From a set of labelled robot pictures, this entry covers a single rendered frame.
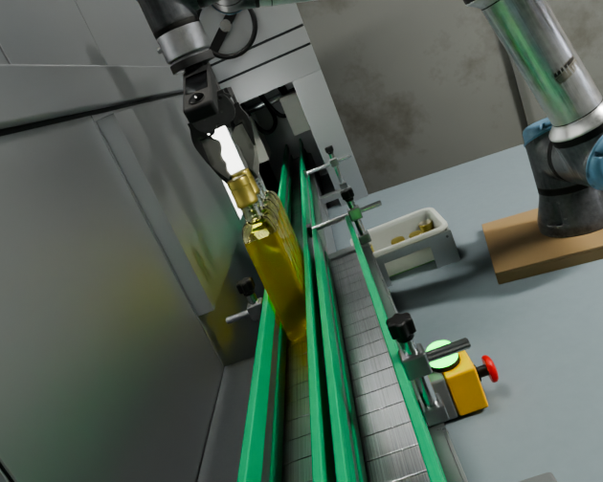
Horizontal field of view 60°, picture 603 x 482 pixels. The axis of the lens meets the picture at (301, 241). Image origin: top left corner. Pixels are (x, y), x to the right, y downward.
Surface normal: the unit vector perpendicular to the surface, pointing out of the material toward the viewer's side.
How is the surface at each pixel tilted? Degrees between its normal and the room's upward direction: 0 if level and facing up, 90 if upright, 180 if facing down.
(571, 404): 0
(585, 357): 0
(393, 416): 0
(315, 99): 90
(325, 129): 90
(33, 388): 90
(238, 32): 90
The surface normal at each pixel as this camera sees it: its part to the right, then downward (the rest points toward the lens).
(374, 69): -0.21, 0.39
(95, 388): 0.92, -0.37
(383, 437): -0.38, -0.88
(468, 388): 0.01, 0.32
